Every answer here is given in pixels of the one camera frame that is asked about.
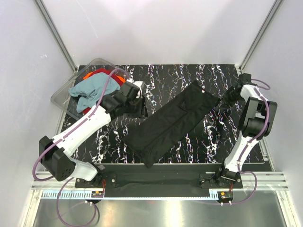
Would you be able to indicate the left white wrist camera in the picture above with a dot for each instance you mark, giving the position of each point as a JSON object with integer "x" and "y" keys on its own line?
{"x": 140, "y": 85}

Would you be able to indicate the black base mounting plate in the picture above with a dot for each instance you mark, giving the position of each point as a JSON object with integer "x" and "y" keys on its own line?
{"x": 170, "y": 189}

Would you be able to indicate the white slotted cable duct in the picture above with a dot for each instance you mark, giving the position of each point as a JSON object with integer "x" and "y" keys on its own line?
{"x": 204, "y": 195}

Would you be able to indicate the right orange black connector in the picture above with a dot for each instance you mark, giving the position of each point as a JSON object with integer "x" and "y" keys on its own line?
{"x": 225, "y": 195}

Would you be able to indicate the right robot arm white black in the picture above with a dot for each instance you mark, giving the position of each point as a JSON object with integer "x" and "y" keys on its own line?
{"x": 255, "y": 123}

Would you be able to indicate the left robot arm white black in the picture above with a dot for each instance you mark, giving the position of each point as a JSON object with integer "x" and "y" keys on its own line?
{"x": 56, "y": 153}

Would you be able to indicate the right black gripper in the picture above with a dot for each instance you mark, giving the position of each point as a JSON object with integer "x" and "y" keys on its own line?
{"x": 225, "y": 98}

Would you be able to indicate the aluminium frame post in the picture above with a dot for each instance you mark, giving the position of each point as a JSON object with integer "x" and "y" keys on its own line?
{"x": 53, "y": 30}
{"x": 261, "y": 32}

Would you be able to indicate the black t shirt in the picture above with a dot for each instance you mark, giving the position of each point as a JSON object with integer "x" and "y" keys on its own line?
{"x": 156, "y": 135}

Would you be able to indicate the light blue t shirt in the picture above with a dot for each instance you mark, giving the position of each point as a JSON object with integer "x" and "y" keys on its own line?
{"x": 89, "y": 91}

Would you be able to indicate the black marbled table mat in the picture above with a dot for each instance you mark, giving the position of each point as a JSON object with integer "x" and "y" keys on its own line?
{"x": 211, "y": 141}

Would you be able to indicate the clear plastic bin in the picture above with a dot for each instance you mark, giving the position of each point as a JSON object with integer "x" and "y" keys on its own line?
{"x": 62, "y": 99}

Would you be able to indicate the aluminium rail crossbar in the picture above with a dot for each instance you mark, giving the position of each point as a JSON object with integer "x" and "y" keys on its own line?
{"x": 263, "y": 180}

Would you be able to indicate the orange t shirt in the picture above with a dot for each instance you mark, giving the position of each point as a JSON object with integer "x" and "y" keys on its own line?
{"x": 116, "y": 77}

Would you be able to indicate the right aluminium frame post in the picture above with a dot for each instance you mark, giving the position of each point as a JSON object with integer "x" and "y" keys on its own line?
{"x": 261, "y": 32}

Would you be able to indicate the orange black connector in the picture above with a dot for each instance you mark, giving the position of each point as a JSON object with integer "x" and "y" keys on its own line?
{"x": 97, "y": 194}
{"x": 225, "y": 195}

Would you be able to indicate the left orange black connector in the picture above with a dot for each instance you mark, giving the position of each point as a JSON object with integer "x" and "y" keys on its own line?
{"x": 97, "y": 194}

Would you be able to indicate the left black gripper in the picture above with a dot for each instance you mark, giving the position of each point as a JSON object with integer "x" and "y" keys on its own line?
{"x": 142, "y": 112}

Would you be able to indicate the left aluminium frame post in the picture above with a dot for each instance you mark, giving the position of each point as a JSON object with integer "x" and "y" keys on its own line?
{"x": 53, "y": 30}

